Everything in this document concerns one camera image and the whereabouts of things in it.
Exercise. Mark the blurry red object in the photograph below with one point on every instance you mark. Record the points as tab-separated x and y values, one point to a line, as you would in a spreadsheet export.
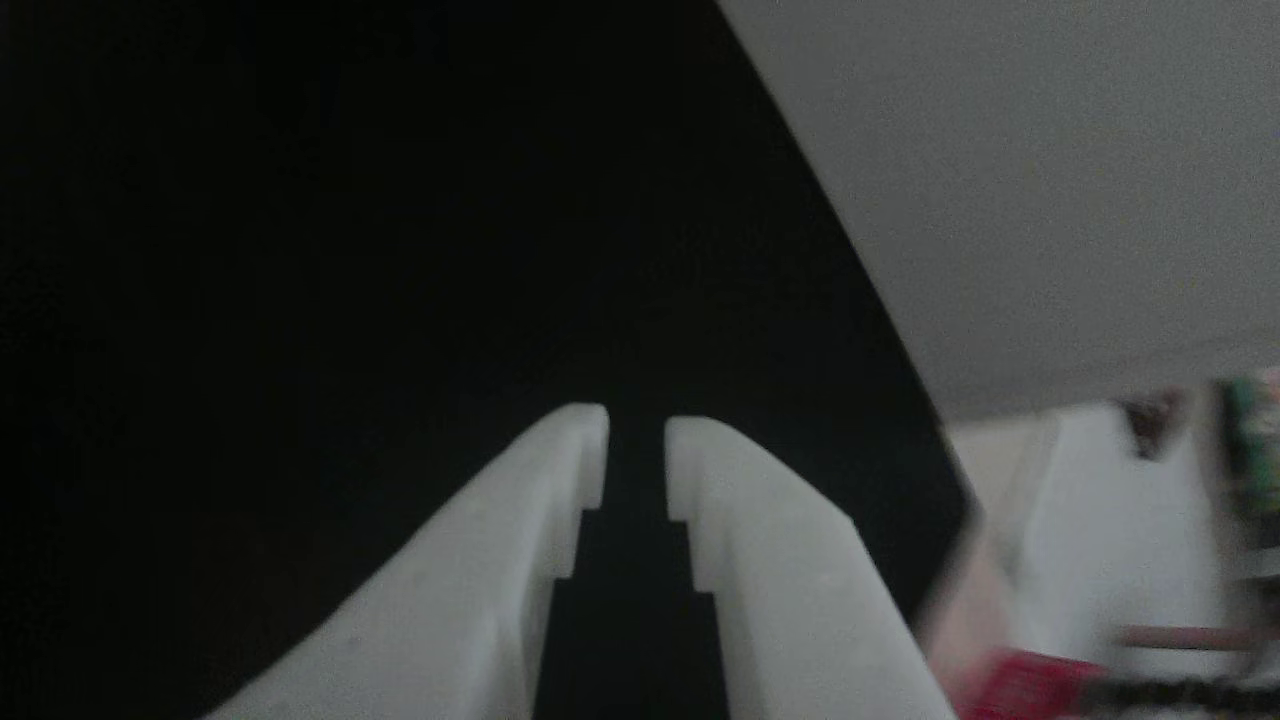
1030	688

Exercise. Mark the black mouse mat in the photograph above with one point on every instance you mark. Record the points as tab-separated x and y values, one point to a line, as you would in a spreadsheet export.
350	220

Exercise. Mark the blurry green object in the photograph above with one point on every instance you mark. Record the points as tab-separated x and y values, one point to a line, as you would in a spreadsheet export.
1255	440

